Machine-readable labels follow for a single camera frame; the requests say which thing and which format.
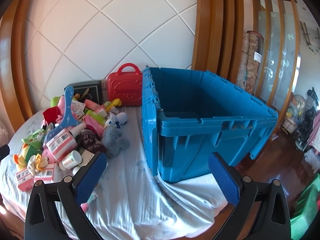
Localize light green plush toy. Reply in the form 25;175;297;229
51;95;64;108

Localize white cardboard box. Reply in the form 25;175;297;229
80;150;97;167

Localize pink and green tissue pack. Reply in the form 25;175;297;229
85;110;107;131

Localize green plastic toy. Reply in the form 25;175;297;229
290;177;320;240

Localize white yellow flower plush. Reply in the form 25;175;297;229
27;154;48;173

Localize pink plush toy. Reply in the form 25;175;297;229
43;150;63;166

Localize pink wipes pack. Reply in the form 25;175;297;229
84;99;105;113

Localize curved wooden frame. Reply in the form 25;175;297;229
0;0;35;120

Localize wooden door frame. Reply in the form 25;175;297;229
191;0;244;85

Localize blue boomerang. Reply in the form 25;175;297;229
44;85;87;145

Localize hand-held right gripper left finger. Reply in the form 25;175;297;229
24;151;108;240

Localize light blue cloth covered desktop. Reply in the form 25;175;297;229
0;105;235;240

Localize white round toy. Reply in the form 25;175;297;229
108;112;129;126

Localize white card packets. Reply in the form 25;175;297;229
71;100;85;120

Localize black picture box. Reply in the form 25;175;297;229
64;80;103;105

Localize yellow green toy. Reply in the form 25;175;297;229
105;99;123;112

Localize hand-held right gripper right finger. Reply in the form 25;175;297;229
208;152;292;240

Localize pile of household clutter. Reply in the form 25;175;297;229
282;87;320;153

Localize grey plush toy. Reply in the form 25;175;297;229
101;117;130;158

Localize white plastic jar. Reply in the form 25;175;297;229
59;150;82;171

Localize rolled patterned carpets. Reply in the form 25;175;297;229
236;30;264;95

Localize large pink tissue pack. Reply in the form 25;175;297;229
45;128;77;160

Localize dark red sock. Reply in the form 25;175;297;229
81;129;107;155

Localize frosted glass wooden door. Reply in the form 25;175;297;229
250;0;302;135

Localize blue plastic storage crate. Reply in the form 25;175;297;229
141;66;279;183

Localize red toy suitcase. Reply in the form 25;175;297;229
107;63;143;107

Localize green and yellow duck plush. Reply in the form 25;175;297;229
13;130;44;172

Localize red fabric toy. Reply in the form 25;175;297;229
42;107;60;122

